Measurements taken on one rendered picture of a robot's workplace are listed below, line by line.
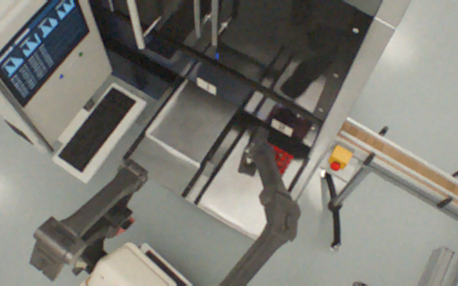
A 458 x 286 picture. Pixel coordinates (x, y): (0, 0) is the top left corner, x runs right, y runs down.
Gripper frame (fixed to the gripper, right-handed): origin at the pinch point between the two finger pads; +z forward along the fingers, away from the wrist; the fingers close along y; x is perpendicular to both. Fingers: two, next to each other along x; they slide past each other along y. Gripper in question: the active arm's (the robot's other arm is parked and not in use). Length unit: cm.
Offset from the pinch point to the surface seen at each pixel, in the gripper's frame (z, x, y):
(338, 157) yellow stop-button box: -11.2, -31.5, 10.7
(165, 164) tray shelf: 4.5, 32.2, -6.4
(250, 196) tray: 3.8, -4.0, -9.4
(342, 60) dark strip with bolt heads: -66, -18, 15
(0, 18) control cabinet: -63, 83, 1
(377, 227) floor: 91, -82, 19
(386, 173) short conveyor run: 2, -55, 15
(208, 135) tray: 4.4, 19.4, 10.7
